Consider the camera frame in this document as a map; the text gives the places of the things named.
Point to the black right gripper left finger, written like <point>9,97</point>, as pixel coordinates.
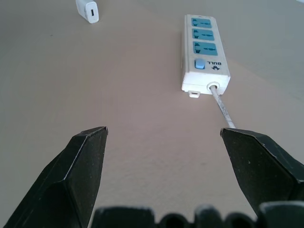
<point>71,175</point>

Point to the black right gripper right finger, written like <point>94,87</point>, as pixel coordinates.
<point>259,166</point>

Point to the white power strip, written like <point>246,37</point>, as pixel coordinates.
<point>203,54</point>

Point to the white USB charger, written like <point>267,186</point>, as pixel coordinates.
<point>88,10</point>

